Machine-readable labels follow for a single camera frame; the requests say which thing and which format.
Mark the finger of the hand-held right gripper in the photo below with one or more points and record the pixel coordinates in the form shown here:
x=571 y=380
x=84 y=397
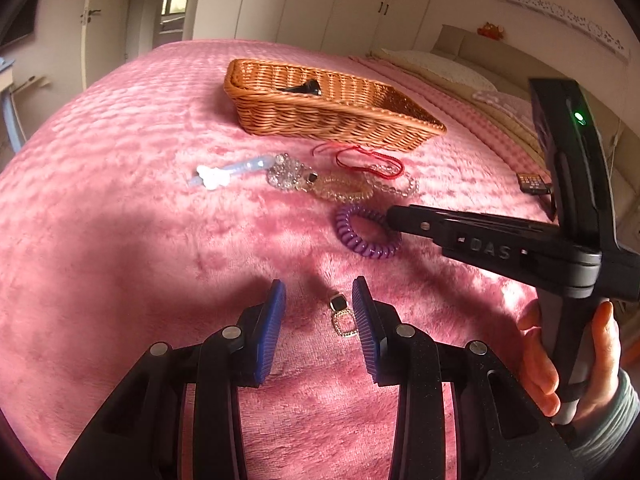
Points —
x=450 y=222

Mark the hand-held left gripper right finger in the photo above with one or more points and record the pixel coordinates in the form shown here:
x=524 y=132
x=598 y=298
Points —
x=364 y=332

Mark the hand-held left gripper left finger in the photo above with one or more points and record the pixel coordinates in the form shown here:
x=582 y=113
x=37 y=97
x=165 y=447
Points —
x=270 y=332

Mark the gold and black earring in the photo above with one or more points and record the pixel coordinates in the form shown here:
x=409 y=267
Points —
x=340 y=305

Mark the light blue bow hair clip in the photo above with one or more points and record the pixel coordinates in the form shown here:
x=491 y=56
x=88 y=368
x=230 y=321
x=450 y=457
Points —
x=225 y=172

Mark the brown wicker basket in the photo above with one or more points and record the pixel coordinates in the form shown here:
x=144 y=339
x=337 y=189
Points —
x=320 y=105

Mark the person's right forearm grey sleeve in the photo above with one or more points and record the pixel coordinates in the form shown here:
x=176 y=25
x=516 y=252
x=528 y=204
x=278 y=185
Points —
x=612 y=435

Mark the person's right hand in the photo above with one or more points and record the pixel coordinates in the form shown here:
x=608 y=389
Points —
x=542 y=360

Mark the black calculator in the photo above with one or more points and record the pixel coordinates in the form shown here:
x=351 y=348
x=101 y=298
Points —
x=532 y=182

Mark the beige quilt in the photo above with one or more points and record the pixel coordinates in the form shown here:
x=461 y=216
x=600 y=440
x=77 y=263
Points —
x=505 y=135

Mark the pink patterned pillow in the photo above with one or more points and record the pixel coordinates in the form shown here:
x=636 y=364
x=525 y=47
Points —
x=510 y=107

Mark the white floral pillow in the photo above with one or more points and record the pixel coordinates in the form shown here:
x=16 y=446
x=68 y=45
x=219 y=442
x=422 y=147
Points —
x=440 y=70

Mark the pink plush blanket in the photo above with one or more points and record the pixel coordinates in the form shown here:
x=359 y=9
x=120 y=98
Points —
x=150 y=235

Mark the beige padded headboard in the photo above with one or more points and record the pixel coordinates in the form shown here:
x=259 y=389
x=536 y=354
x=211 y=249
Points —
x=505 y=60

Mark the red plush toy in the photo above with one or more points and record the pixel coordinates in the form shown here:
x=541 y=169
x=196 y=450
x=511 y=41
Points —
x=491 y=31

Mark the black hair clip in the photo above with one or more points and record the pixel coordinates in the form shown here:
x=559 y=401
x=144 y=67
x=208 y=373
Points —
x=302 y=88

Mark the white wardrobe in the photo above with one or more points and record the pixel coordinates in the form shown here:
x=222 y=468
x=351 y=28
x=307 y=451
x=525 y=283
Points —
x=320 y=0

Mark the white and blue desk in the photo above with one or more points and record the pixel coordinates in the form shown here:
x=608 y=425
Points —
x=15 y=90

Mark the white room door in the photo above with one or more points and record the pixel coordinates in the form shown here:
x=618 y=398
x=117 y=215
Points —
x=102 y=20

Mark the white cutout wall shelf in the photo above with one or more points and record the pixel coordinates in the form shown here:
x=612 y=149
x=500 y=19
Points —
x=565 y=15

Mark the black wall television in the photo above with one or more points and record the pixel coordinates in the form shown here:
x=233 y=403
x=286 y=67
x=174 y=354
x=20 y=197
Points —
x=17 y=15

